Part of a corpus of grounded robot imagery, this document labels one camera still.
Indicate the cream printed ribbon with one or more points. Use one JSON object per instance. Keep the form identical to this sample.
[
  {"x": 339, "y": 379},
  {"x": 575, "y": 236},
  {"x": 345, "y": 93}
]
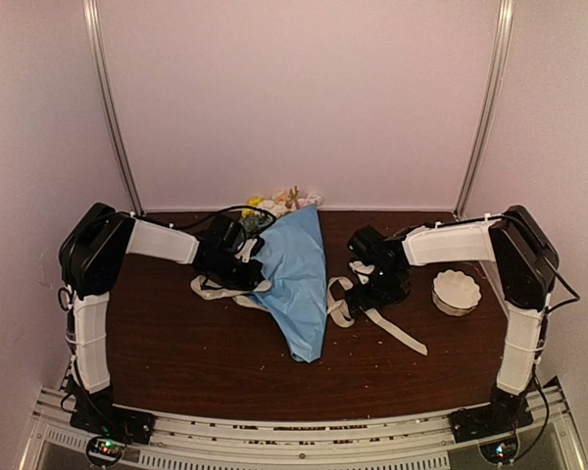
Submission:
[{"x": 336, "y": 309}]

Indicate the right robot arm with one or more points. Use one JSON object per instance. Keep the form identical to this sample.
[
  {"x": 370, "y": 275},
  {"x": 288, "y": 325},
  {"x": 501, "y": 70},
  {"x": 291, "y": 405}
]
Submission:
[{"x": 512, "y": 241}]

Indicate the left aluminium frame post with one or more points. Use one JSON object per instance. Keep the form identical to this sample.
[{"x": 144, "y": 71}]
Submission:
[{"x": 96, "y": 42}]

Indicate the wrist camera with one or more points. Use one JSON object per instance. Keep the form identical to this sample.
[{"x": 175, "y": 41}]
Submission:
[
  {"x": 250, "y": 248},
  {"x": 361, "y": 270}
]

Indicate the aluminium frame post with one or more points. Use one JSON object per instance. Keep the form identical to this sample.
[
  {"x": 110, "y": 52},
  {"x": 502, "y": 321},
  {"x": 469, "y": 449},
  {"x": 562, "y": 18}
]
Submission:
[
  {"x": 499, "y": 57},
  {"x": 96, "y": 42}
]

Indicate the front aluminium rail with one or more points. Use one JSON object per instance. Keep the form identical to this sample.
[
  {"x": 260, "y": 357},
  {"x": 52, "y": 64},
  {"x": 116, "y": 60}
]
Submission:
[{"x": 420, "y": 441}]

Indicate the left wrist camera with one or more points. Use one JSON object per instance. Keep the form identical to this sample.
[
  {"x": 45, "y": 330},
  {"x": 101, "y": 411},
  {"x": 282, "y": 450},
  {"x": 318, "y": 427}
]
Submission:
[{"x": 250, "y": 248}]

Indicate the right aluminium frame post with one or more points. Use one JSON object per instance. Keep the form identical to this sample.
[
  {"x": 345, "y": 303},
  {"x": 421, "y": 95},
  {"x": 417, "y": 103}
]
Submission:
[{"x": 499, "y": 57}]

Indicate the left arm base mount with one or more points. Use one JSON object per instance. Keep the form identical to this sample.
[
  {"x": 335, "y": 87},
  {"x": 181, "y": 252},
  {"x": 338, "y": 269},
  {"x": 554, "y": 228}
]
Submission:
[{"x": 125, "y": 425}]

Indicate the blue wrapping paper sheet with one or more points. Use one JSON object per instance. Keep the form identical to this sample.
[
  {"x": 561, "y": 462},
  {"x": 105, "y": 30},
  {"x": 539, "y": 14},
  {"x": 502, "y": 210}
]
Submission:
[{"x": 294, "y": 263}]

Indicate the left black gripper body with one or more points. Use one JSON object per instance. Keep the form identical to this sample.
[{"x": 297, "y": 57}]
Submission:
[{"x": 234, "y": 277}]

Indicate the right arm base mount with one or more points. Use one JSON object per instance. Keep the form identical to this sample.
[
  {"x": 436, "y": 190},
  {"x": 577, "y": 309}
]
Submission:
[{"x": 479, "y": 423}]

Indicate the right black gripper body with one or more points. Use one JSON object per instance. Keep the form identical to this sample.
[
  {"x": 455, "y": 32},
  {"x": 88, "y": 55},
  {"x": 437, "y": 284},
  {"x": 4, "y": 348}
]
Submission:
[{"x": 383, "y": 290}]

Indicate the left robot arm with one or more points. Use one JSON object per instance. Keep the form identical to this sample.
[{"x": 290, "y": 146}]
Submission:
[{"x": 91, "y": 259}]

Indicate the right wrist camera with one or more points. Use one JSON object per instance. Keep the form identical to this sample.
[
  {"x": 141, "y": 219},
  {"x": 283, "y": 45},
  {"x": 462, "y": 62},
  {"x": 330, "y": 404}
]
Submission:
[{"x": 361, "y": 270}]

